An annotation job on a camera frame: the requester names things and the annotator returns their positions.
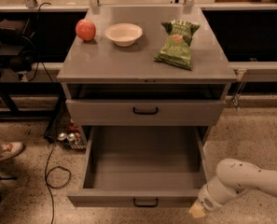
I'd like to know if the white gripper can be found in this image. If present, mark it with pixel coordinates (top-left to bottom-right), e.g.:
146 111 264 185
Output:
188 176 248 218

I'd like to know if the grey drawer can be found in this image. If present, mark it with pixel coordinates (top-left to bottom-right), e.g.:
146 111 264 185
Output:
66 99 225 126
68 126 207 207

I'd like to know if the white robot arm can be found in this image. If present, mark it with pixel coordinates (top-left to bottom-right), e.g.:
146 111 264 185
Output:
188 159 277 218

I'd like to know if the grey top drawer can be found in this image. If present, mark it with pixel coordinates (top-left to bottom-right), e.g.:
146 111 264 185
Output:
66 99 225 126

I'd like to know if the grey drawer cabinet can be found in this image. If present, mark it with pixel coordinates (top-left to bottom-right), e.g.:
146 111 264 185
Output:
56 5 239 135

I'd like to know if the green chip bag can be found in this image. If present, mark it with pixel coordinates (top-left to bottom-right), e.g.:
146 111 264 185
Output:
154 20 200 70

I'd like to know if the white bowl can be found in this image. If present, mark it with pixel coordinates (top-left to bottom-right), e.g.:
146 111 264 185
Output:
105 23 143 47

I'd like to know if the white sneaker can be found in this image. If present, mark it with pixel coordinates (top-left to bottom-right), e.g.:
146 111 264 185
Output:
0 142 24 161

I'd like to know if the red apple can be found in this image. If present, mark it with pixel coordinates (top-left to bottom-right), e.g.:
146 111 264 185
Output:
76 20 96 41

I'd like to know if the black equipment on stand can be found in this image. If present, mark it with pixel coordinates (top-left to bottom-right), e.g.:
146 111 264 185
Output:
0 17 37 82

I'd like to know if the black floor cable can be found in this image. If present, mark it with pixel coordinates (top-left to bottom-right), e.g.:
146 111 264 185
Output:
44 142 73 224

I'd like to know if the wire basket with cans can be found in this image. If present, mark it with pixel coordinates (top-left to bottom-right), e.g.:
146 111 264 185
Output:
44 103 86 150

